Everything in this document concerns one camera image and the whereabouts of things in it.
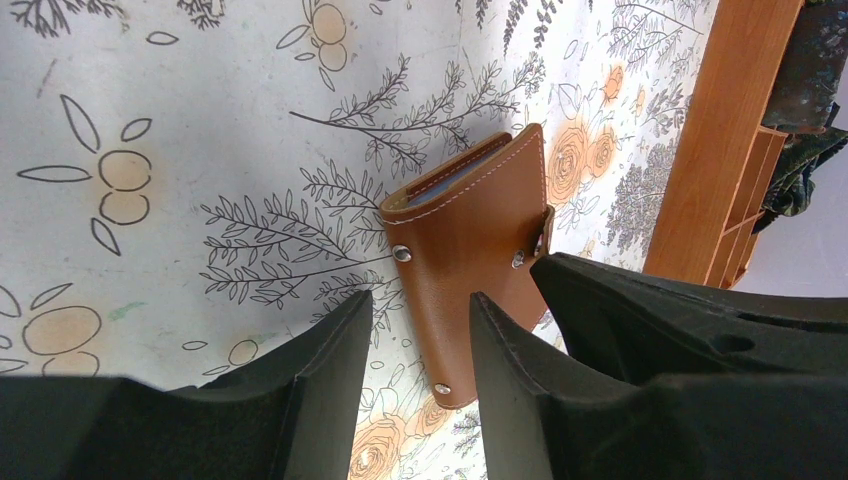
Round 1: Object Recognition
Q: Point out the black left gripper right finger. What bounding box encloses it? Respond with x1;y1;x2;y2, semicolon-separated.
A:
470;293;635;479

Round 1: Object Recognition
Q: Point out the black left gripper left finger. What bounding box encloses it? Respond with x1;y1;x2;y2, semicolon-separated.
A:
172;290;373;479

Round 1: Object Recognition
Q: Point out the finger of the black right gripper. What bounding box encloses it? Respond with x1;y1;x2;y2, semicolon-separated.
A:
530;253;847;385

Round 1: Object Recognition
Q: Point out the brown leather card holder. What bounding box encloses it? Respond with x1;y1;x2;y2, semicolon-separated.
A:
379;123;555;410

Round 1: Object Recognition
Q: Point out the orange compartment tray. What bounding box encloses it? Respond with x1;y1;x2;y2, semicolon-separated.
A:
643;1;803;289

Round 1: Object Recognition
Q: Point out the dark patterned tie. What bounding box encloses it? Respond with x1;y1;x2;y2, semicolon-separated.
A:
752;127;847;235

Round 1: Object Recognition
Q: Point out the floral table mat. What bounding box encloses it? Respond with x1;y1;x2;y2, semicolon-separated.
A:
1;1;717;479

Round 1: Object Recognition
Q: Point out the dark rolled tie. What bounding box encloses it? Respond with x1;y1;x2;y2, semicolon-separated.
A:
762;0;847;134

